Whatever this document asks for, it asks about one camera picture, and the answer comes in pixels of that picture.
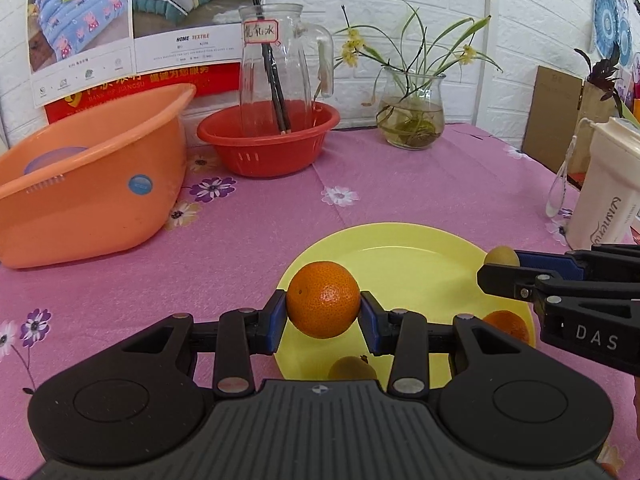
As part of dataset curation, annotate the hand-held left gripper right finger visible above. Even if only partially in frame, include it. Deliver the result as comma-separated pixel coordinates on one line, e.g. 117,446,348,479
360,291,532,395

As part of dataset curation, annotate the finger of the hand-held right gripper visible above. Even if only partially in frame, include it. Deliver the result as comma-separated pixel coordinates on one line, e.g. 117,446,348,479
476,261,640,314
515,244,640,281

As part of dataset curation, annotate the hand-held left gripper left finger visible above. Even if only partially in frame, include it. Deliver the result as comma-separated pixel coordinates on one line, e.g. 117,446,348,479
121,290,287,395

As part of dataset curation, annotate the brown green kiwi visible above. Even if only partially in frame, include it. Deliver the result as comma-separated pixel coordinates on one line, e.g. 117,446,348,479
327,355,379,382
483,245,521,267

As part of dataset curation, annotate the large orange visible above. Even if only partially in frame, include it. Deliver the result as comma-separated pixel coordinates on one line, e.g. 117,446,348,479
285,261,362,339

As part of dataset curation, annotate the yellow plastic plate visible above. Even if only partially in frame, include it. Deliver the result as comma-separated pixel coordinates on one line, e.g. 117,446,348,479
274,222,537,383

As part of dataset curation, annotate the small orange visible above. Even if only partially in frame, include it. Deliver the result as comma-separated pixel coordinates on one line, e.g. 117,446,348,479
481,310,531,347

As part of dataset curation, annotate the pink floral tablecloth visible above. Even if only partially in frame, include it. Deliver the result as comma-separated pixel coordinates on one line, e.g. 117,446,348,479
0,122,640,480

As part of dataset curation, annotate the brown cardboard sheet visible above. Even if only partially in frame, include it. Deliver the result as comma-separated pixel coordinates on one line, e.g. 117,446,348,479
522,65,608,173

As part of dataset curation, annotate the red plastic basket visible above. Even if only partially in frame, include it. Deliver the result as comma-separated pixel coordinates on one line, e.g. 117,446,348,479
196,100,341,178

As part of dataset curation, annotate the glass vase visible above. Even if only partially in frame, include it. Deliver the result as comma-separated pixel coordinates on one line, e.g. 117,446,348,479
376,67,447,151

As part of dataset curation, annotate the dark purple leaf plant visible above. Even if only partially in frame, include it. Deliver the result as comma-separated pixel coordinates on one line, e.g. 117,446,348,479
574,47,640,127

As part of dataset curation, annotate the orange plastic basin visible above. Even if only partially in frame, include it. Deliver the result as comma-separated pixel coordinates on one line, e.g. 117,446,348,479
0,82,197,269

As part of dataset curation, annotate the black chopstick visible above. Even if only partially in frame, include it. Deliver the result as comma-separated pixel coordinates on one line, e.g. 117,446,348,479
256,0,291,132
251,0,286,134

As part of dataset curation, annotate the white vertical pipe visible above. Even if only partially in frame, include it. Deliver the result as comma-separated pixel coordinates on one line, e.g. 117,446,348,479
472,0,494,126

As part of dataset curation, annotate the glass pitcher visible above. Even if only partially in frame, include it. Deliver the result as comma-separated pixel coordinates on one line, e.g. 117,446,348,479
238,3,335,136

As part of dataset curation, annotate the yellow flowered green plant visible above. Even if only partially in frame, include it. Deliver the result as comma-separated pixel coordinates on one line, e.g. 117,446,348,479
334,0,503,148

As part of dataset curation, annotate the pale blue round lid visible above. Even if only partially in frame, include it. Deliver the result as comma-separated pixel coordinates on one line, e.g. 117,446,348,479
22,147,90,176

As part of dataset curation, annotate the large blue patterned wall disc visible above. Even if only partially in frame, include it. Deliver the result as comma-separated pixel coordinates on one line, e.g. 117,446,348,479
593,0,621,56

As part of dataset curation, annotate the red wall banner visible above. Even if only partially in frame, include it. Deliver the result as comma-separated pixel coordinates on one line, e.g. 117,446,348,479
44,62,241,124

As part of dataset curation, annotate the bedding wall poster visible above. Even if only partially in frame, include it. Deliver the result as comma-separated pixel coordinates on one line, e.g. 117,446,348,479
27,0,268,109

